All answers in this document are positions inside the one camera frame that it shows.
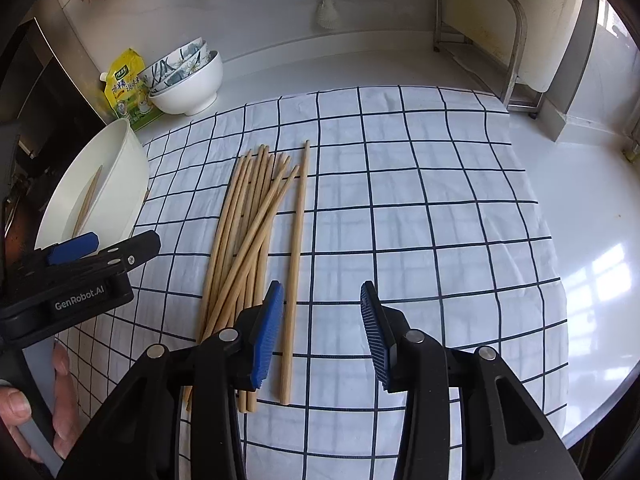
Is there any yellow seasoning pouch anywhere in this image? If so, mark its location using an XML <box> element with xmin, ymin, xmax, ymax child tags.
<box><xmin>100</xmin><ymin>48</ymin><xmax>166</xmax><ymax>133</ymax></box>

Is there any white ceramic bowl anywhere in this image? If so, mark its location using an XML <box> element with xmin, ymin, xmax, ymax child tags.
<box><xmin>147</xmin><ymin>50</ymin><xmax>224</xmax><ymax>117</ymax></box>

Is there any single bamboo chopstick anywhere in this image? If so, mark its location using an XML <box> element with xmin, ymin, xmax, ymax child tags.
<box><xmin>72</xmin><ymin>164</ymin><xmax>103</xmax><ymax>238</ymax></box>

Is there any person's left hand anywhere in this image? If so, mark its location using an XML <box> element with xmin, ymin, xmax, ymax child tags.
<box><xmin>0</xmin><ymin>347</ymin><xmax>82</xmax><ymax>476</ymax></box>

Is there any large white plastic bowl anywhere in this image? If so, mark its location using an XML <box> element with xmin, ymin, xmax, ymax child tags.
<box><xmin>34</xmin><ymin>119</ymin><xmax>150</xmax><ymax>256</ymax></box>

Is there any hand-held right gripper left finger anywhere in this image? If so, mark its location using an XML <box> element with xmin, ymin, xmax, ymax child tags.
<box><xmin>57</xmin><ymin>280</ymin><xmax>285</xmax><ymax>480</ymax></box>

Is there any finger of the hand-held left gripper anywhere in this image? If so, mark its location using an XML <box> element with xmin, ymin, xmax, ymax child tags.
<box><xmin>50</xmin><ymin>230</ymin><xmax>162</xmax><ymax>284</ymax></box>
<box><xmin>34</xmin><ymin>232</ymin><xmax>100</xmax><ymax>267</ymax></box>

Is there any pile of bamboo chopsticks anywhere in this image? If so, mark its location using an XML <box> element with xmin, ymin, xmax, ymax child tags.
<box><xmin>182</xmin><ymin>141</ymin><xmax>312</xmax><ymax>414</ymax></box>

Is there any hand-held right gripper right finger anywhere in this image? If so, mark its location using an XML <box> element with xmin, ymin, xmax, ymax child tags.
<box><xmin>360</xmin><ymin>281</ymin><xmax>585</xmax><ymax>480</ymax></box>

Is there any dark metal appliance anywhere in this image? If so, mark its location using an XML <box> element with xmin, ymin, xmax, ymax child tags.
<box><xmin>0</xmin><ymin>17</ymin><xmax>108</xmax><ymax>251</ymax></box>

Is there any white black-checked cloth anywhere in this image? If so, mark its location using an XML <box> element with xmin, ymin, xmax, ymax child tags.
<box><xmin>52</xmin><ymin>86</ymin><xmax>571</xmax><ymax>480</ymax></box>

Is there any floral ceramic bowl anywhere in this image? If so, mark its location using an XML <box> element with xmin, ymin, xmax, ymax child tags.
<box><xmin>144</xmin><ymin>37</ymin><xmax>208</xmax><ymax>83</ymax></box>
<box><xmin>149</xmin><ymin>49</ymin><xmax>211</xmax><ymax>95</ymax></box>

